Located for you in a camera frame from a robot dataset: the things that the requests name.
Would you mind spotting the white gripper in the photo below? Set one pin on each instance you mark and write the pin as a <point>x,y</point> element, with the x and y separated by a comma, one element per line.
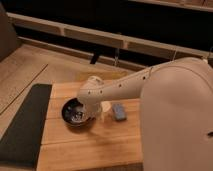
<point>93,110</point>

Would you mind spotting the dark green mat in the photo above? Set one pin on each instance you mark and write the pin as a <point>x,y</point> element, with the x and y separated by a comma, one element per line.
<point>20,144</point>

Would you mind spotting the dark ceramic bowl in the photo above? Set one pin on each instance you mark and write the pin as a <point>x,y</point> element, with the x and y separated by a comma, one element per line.
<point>73,114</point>

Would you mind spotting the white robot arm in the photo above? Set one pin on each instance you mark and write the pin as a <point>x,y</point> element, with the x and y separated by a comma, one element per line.
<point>176,112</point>

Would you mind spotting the wooden shelf unit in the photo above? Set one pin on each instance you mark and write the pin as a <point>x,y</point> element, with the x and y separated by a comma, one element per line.
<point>139,32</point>

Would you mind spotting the white plastic cup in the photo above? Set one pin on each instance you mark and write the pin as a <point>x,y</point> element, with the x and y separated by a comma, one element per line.
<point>106,106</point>

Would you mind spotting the grey sofa corner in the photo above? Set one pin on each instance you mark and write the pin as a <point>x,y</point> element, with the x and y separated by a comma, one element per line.
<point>9,41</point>

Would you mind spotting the blue sponge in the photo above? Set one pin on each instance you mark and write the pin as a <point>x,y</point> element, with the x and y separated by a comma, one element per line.
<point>119,112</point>

